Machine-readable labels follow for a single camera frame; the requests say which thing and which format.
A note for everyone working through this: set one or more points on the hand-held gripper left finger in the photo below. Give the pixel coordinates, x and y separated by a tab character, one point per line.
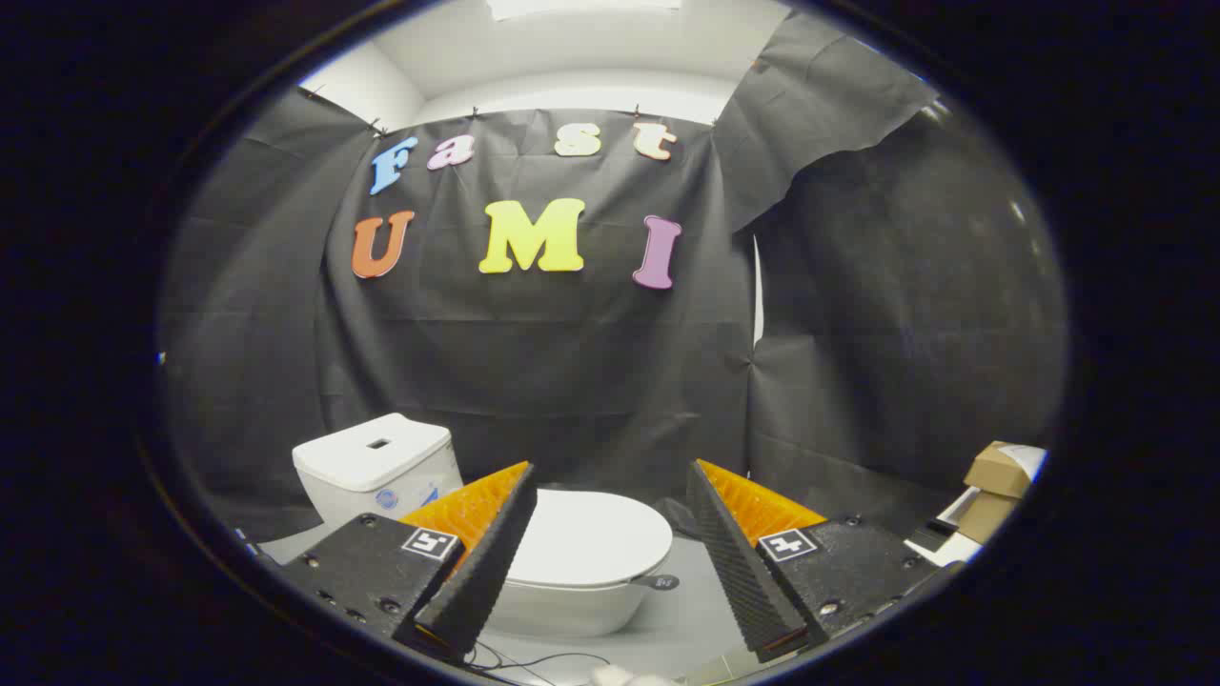
481	562

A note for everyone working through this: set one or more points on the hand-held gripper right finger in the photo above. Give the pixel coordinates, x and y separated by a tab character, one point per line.
739	562

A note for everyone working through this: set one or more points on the white toilet lid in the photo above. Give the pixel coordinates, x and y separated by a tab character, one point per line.
591	534

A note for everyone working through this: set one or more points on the white toilet bowl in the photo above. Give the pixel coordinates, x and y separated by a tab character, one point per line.
572	612

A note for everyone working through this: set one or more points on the white toilet tank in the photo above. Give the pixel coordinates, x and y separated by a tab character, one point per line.
367	459

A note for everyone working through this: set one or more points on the black backdrop cloth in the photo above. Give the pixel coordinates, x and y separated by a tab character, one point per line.
572	362

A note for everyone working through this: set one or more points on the brown cardboard box white label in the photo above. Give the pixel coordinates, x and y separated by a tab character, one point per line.
996	469

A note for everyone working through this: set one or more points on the white ceiling light panel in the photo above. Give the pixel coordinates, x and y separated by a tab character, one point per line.
581	8

